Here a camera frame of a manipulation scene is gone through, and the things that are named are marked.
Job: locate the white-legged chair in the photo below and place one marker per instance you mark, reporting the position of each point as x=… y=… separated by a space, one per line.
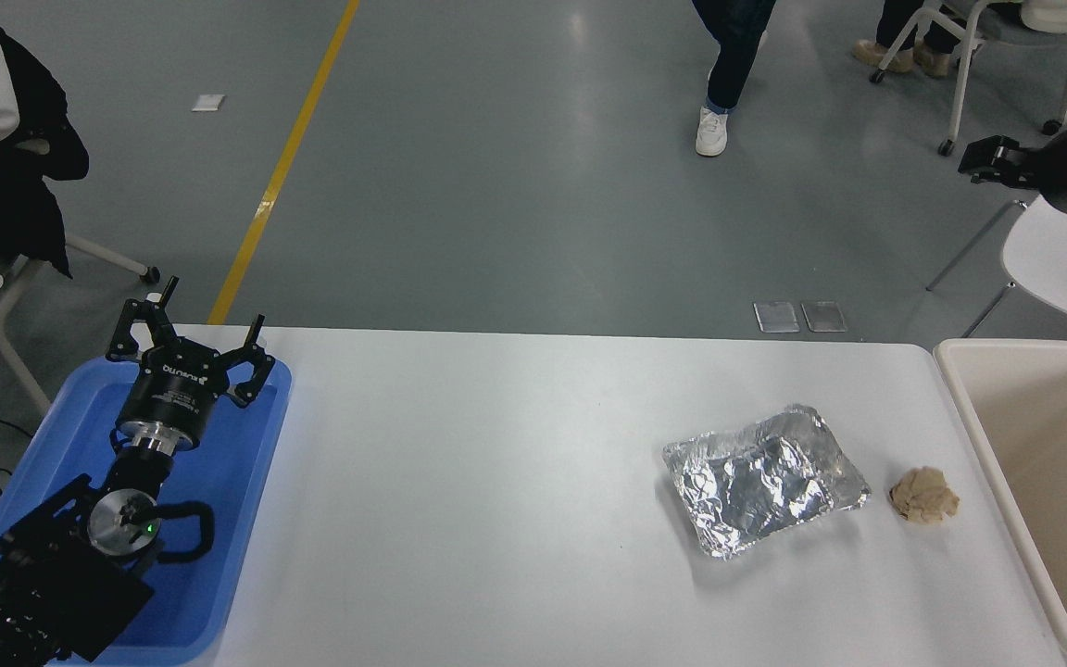
x=112 y=255

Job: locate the crumpled foil tray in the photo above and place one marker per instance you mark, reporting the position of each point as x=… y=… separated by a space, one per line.
x=756 y=491

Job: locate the large pale bin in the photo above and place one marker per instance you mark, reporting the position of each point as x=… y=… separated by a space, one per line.
x=1052 y=463

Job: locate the white wheeled chair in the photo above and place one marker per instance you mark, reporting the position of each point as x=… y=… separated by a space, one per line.
x=964 y=56

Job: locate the blue plastic tray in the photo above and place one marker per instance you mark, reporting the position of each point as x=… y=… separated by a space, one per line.
x=237 y=519

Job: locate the crumpled tan paper ball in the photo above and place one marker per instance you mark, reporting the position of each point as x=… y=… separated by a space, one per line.
x=922 y=496

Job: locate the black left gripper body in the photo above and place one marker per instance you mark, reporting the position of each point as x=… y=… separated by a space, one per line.
x=172 y=394

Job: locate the metal floor plate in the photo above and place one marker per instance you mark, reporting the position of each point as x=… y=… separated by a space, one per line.
x=777 y=317
x=824 y=315

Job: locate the walking person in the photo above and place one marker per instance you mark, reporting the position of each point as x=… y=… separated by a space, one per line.
x=737 y=56

